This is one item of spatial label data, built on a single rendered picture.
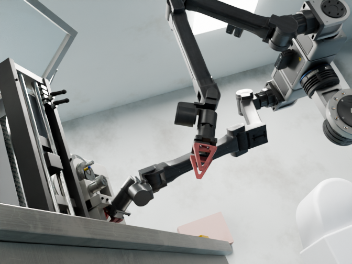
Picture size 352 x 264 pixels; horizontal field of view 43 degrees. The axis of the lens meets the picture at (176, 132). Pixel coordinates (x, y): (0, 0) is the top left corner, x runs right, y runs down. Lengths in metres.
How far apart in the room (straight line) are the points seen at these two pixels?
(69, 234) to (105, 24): 3.21
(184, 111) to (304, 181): 3.67
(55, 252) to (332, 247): 3.19
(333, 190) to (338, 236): 0.40
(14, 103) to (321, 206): 3.09
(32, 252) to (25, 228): 0.06
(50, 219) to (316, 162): 4.48
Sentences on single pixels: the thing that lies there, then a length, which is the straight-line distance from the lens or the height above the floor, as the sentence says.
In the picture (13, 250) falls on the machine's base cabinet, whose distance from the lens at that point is 0.68.
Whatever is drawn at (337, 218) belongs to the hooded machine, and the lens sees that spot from 3.92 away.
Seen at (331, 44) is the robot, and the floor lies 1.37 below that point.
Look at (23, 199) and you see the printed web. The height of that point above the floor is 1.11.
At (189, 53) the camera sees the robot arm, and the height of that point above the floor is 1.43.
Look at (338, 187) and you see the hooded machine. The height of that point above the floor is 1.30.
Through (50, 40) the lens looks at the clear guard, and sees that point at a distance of 1.95.
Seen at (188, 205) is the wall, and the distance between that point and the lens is 4.53.
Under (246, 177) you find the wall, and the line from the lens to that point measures 4.74.
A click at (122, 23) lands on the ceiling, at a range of 3.91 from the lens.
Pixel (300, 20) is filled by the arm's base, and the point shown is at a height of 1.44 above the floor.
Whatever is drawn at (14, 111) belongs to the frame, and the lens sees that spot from 1.16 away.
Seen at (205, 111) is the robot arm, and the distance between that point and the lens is 1.33.
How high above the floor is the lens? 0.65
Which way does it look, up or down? 24 degrees up
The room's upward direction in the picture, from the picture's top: 23 degrees counter-clockwise
